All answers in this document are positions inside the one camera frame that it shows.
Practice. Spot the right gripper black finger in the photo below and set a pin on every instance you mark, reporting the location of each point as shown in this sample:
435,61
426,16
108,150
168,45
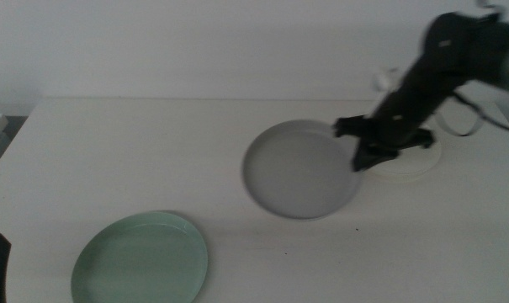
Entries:
351,126
372,156

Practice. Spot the grey plate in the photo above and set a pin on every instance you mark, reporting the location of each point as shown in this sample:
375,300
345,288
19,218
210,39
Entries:
296,172

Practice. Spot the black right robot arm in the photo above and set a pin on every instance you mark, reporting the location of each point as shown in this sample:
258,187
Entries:
468,42

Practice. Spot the white round base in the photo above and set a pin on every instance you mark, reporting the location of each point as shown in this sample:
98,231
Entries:
409,166

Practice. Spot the mint green plate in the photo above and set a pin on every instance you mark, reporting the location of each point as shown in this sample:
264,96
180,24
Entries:
140,261

